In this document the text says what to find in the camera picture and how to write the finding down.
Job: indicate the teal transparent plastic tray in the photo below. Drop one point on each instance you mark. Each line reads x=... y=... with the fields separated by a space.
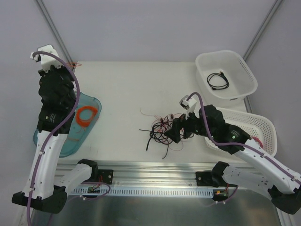
x=78 y=126

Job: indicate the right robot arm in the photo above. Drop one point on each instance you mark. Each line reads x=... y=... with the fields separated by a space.
x=276 y=182

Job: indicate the perforated white plastic basket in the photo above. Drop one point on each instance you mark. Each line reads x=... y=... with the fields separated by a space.
x=258 y=127

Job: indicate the right frame post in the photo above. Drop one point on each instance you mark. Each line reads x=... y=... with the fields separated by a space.
x=262 y=28

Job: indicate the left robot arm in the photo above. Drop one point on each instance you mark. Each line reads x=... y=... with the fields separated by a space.
x=42 y=192

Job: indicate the deep white plastic tub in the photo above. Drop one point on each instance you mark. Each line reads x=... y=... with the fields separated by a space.
x=224 y=78

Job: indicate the left frame post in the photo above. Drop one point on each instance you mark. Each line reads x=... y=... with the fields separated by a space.
x=59 y=45

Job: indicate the frame post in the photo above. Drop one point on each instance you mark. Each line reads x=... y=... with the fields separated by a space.
x=59 y=45
x=262 y=28

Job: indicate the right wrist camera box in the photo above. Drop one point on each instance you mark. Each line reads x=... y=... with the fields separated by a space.
x=189 y=104

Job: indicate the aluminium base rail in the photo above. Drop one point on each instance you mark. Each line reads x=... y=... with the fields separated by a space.
x=154 y=174

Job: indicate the white slotted cable duct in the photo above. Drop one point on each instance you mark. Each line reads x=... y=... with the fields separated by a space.
x=144 y=191

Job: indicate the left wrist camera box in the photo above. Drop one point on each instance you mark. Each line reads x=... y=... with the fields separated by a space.
x=45 y=60

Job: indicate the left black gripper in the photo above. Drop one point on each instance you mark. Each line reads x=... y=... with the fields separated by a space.
x=50 y=73

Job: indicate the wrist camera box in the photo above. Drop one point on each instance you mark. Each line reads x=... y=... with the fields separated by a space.
x=189 y=104
x=45 y=60

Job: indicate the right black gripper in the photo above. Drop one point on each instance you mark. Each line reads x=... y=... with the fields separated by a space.
x=180 y=125

